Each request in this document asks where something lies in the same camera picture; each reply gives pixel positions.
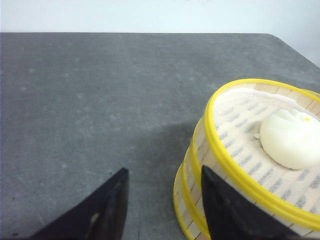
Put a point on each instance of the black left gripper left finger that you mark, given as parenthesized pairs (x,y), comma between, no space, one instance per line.
(100,216)

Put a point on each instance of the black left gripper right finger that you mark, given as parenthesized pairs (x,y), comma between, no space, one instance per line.
(230,216)

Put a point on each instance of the bamboo steamer basket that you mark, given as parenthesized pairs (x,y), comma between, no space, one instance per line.
(205,135)
(290,196)
(193,226)

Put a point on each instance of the white bun in right basket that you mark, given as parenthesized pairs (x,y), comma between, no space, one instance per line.
(291,138)

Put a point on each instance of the white perforated liner cloth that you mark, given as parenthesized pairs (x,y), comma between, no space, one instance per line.
(238,115)

